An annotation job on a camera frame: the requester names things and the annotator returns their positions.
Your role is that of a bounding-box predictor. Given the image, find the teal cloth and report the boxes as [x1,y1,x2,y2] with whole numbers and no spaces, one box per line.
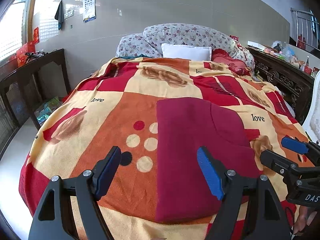
[119,54,151,60]

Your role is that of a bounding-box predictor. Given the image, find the maroon fleece garment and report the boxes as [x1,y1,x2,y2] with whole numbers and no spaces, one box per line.
[154,97,262,224]

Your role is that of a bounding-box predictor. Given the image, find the red orange love blanket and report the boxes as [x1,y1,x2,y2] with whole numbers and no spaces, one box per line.
[19,57,311,239]

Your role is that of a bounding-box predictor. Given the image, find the dark cloth on hook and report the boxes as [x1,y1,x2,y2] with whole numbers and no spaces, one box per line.
[54,0,65,30]

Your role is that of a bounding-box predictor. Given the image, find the dark wooden side table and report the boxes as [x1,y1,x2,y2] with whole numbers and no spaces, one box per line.
[1,48,72,129]

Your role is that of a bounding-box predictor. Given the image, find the red gift box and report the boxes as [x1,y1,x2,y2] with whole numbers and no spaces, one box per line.
[16,41,36,67]

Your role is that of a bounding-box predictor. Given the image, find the carved dark wooden headboard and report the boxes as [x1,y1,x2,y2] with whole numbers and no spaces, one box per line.
[247,46,314,124]

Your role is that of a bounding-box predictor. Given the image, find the clutter on headboard shelf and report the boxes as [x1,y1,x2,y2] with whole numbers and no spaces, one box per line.
[247,41,319,77]

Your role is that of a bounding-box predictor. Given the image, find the red pink embroidered pillow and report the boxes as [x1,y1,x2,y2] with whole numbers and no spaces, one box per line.
[212,49,250,76]

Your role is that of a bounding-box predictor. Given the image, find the eye chart wall poster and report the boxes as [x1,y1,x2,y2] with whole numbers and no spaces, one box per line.
[82,0,96,22]

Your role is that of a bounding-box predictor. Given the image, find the window with metal grille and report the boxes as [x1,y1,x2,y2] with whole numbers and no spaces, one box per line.
[1,0,28,61]

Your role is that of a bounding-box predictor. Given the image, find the operator right hand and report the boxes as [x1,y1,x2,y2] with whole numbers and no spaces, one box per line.
[293,206,317,235]

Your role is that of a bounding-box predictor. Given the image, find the floral quilt bundle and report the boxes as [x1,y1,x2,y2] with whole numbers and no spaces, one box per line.
[116,23,255,70]

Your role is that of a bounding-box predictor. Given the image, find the red wall sticker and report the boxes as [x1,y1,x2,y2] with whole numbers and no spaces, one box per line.
[33,27,40,44]

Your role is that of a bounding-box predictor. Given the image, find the white pillow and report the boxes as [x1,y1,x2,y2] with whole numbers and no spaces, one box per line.
[161,43,212,61]

